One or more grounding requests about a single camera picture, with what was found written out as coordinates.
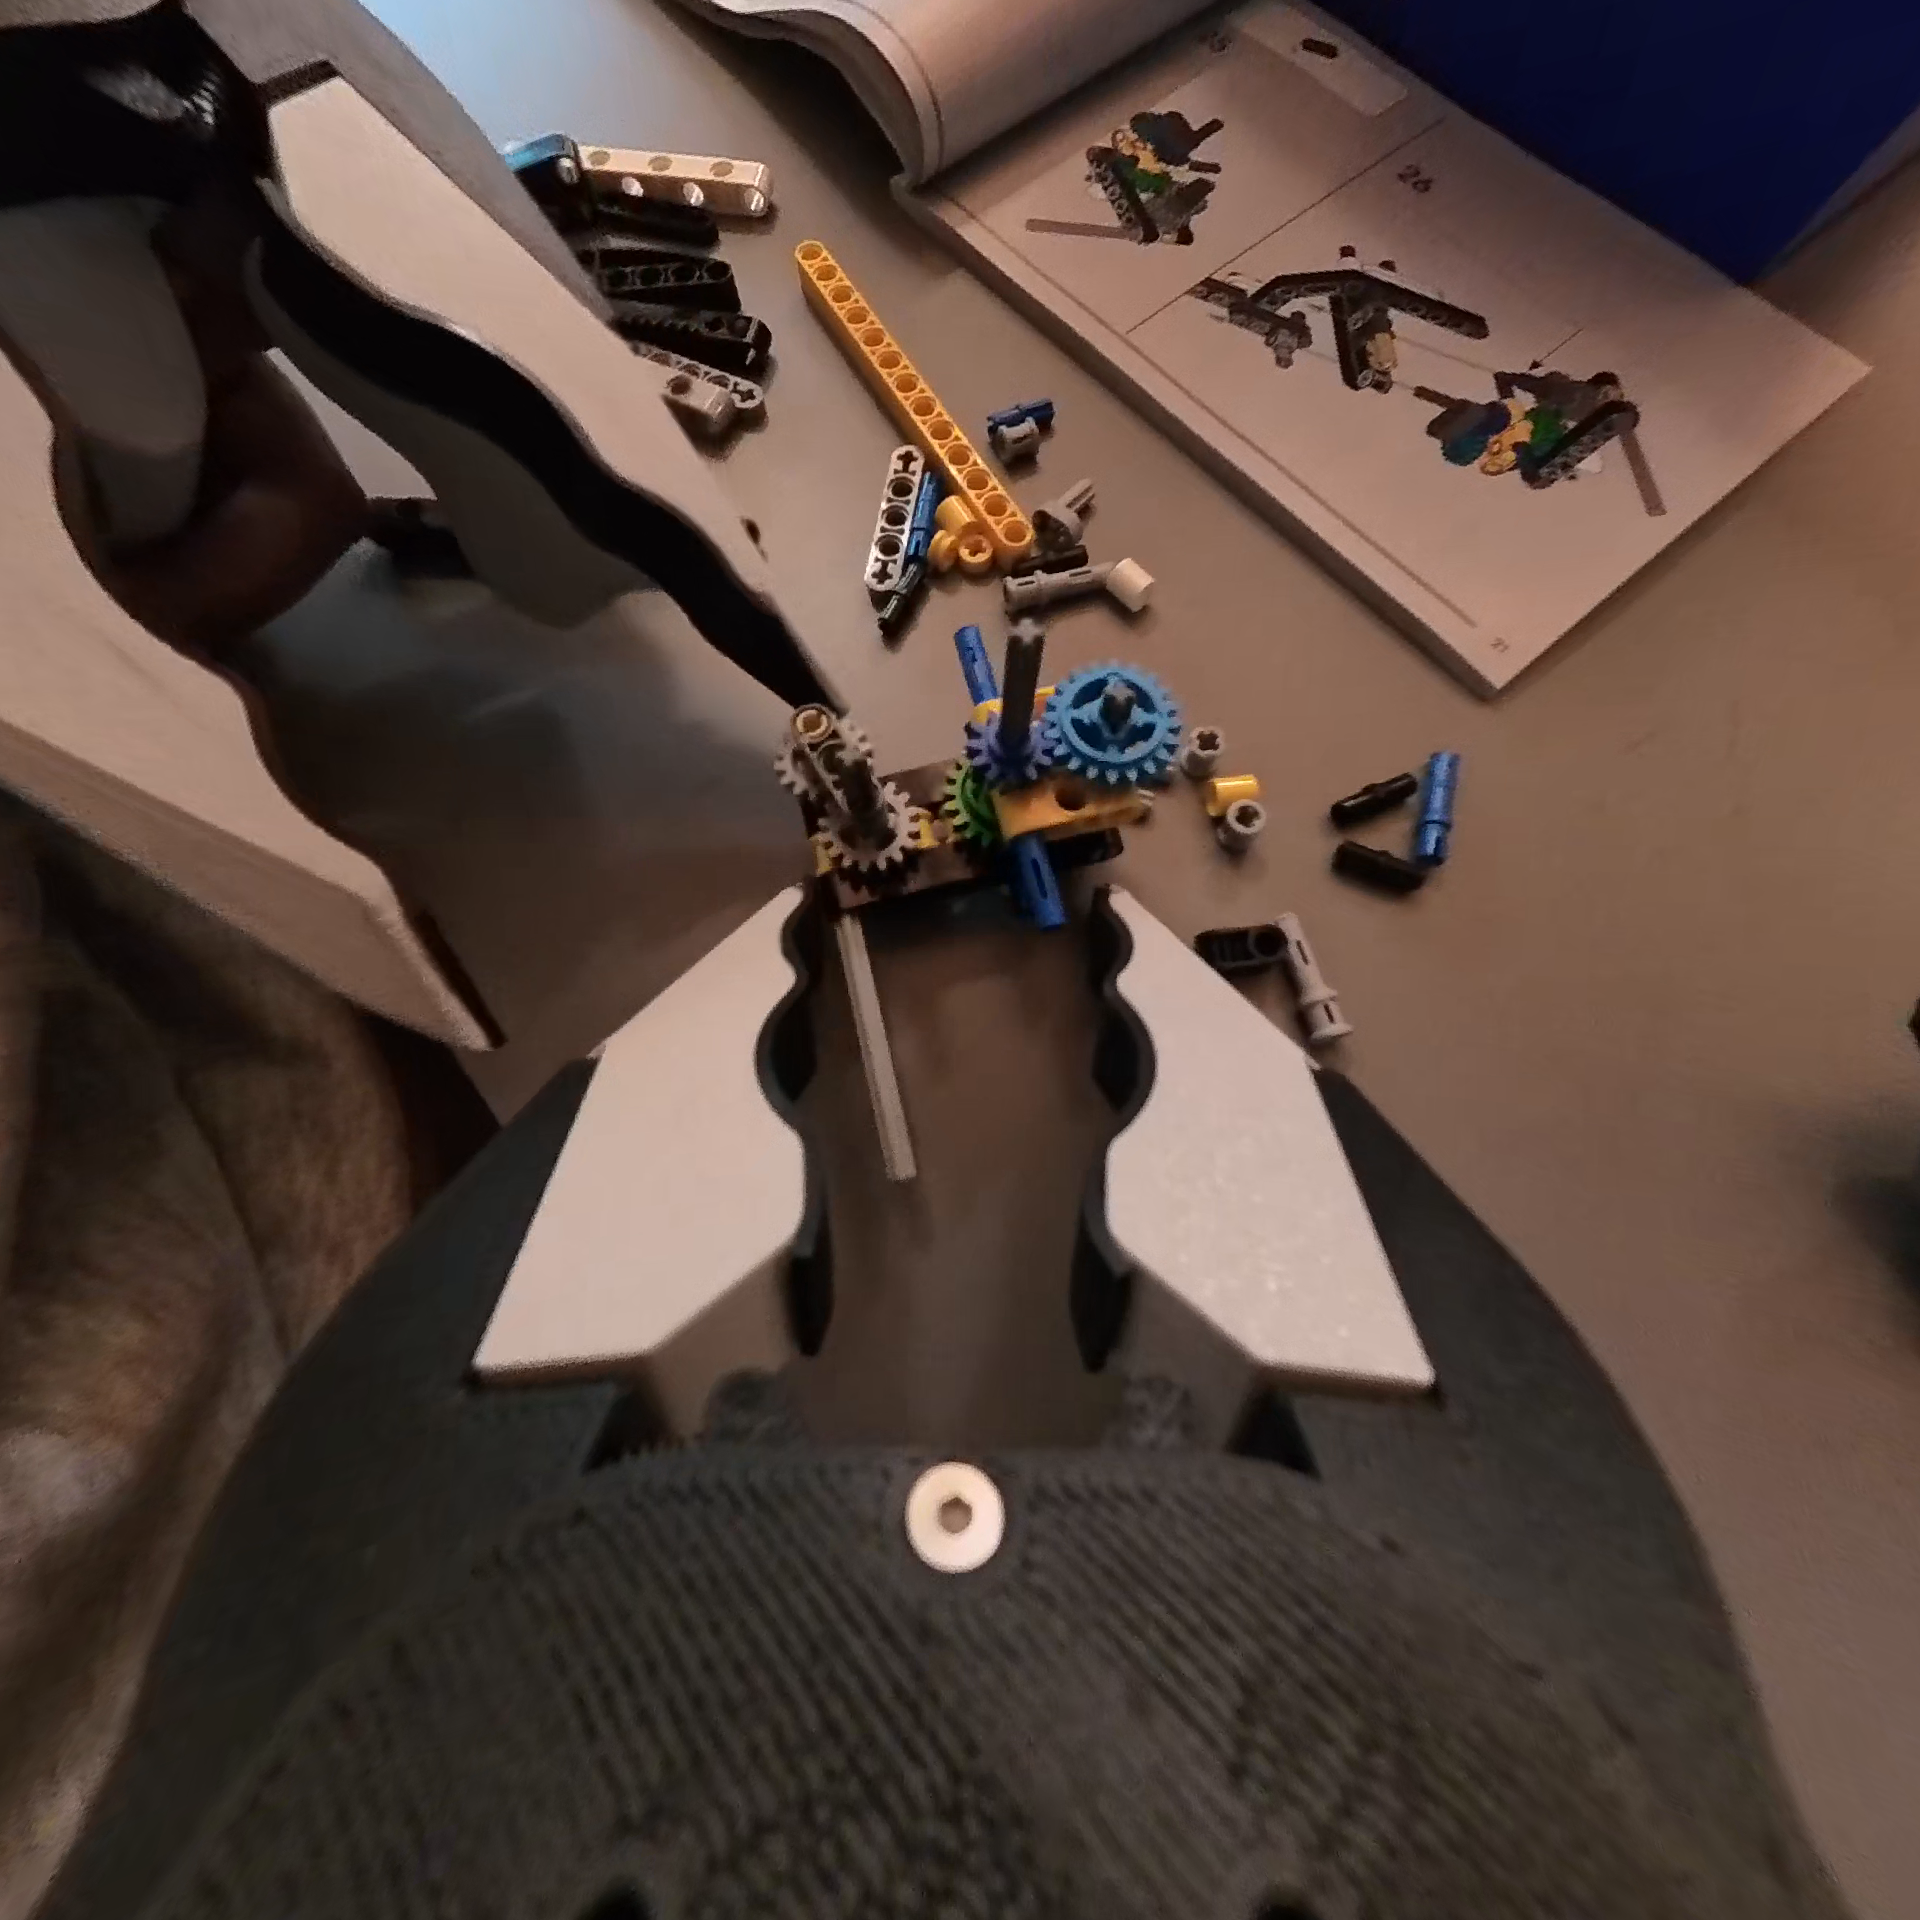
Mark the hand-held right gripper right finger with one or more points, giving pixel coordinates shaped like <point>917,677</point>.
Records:
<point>1260,1213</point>

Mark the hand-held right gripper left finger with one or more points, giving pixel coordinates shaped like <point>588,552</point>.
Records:
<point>660,1199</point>

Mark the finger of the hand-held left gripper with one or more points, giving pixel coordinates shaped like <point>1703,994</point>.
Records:
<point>450,226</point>
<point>147,782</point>

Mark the colourful lego gear assembly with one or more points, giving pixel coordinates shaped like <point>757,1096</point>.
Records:
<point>1143,764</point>

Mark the blue lego piece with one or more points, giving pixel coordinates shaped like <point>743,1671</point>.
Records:
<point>540,159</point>

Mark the long black lego beam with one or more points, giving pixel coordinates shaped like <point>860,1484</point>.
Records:
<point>660,279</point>

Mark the grey lego bush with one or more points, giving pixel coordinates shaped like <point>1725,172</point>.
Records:
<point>1247,829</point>
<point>1201,753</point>

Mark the small yellow lego connector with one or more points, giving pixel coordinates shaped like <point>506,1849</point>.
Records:
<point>1236,794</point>

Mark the long yellow lego beam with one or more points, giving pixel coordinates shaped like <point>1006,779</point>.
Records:
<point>930,385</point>

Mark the short grey lego beam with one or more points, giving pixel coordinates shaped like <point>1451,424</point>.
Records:
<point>895,496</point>

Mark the blue lego axle pin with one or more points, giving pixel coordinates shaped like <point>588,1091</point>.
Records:
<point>926,518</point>

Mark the long black lego pin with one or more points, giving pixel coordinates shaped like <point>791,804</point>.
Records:
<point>895,609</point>

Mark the white-tipped grey lego connector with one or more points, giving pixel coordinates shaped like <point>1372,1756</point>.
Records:
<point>1080,583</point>

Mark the grey and black lego connector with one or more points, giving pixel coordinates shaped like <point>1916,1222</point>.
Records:
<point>1063,518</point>

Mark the lego instruction booklet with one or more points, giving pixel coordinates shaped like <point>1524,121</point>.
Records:
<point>1649,451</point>

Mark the person's left hand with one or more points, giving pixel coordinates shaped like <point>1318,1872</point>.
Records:
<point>255,526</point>

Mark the black connector with grey pin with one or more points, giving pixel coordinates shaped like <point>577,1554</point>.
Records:
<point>1252,948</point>

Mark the blue pin with grey bush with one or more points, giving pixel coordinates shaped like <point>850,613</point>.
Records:
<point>1019,428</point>

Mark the blue plastic bin white box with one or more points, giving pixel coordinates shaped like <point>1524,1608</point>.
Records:
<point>1649,108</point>

